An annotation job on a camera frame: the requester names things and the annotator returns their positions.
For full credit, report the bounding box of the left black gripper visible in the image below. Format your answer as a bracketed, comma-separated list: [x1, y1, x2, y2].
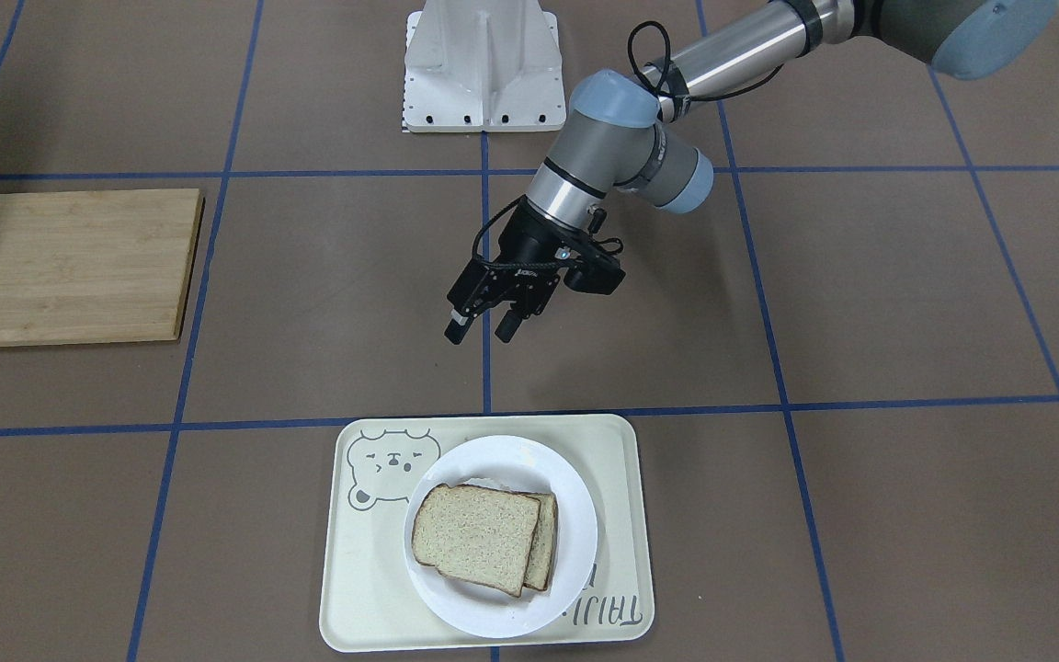
[444, 198, 576, 345]

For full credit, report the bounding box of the white round plate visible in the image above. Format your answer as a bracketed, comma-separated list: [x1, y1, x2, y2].
[403, 435, 599, 638]

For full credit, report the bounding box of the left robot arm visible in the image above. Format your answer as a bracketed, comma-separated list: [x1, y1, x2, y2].
[445, 1, 1056, 344]

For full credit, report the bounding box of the top bread slice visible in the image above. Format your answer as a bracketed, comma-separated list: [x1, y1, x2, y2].
[411, 485, 539, 598]

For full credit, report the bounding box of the bread slice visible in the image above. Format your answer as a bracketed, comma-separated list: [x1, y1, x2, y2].
[519, 493, 558, 591]
[411, 485, 539, 598]

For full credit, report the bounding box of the bottom bread slice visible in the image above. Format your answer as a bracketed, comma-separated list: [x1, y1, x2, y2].
[519, 493, 558, 591]

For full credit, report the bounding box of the cream bear serving tray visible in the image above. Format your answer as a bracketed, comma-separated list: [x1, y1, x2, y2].
[319, 414, 656, 654]

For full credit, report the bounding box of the bamboo cutting board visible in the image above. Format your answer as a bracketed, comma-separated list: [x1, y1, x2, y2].
[0, 187, 205, 347]

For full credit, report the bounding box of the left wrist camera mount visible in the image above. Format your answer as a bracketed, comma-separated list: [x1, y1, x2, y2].
[564, 237, 625, 296]

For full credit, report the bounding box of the white camera mast base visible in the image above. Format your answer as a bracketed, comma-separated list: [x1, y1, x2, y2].
[401, 1, 567, 133]

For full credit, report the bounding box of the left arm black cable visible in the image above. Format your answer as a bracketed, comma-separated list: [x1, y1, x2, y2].
[626, 20, 783, 102]

